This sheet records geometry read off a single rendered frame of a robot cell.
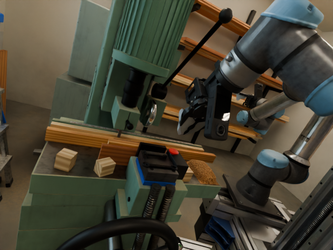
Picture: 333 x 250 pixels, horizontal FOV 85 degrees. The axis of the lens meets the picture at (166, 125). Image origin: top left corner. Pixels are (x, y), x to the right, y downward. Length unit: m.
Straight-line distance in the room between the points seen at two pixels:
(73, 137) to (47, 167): 0.13
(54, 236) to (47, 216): 0.09
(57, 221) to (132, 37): 0.54
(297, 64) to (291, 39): 0.04
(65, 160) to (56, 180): 0.05
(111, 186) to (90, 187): 0.05
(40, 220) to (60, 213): 0.05
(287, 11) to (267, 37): 0.04
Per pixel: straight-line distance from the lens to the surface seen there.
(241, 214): 1.01
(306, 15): 0.35
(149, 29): 0.51
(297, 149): 1.03
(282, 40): 0.35
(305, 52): 0.35
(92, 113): 0.81
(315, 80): 0.34
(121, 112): 0.57
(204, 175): 0.71
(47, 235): 0.69
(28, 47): 3.09
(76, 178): 0.54
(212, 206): 0.93
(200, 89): 0.42
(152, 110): 0.73
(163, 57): 0.53
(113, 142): 0.57
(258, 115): 1.05
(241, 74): 0.37
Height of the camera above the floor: 1.25
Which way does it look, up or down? 18 degrees down
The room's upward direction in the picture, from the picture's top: 22 degrees clockwise
